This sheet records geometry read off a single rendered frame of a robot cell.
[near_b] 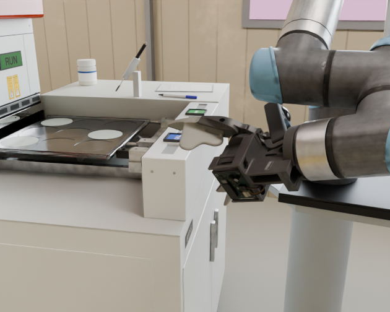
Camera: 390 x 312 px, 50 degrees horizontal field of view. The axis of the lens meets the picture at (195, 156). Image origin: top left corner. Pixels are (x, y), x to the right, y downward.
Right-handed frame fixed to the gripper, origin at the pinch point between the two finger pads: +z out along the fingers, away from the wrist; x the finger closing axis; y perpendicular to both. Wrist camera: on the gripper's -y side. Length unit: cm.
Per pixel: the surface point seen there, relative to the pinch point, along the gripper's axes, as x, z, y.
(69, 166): 7, 57, -11
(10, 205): 0, 53, 9
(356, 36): 84, 38, -188
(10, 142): -6, 70, -10
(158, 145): 7.0, 23.3, -13.8
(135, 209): 14.9, 29.2, -1.8
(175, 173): 9.6, 15.6, -6.6
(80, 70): 0, 91, -59
